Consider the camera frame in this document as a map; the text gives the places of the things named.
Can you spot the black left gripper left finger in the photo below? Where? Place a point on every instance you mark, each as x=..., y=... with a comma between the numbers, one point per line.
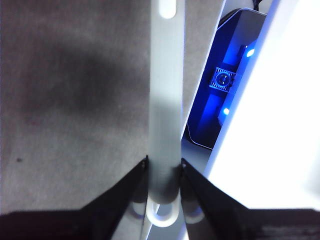
x=75, y=225

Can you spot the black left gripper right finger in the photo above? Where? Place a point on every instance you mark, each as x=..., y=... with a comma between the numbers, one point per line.
x=237, y=225

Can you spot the white stand panel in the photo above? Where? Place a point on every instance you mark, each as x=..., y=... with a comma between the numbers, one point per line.
x=275, y=125

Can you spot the camera box with blue light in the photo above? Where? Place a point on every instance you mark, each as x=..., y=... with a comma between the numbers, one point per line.
x=225, y=112

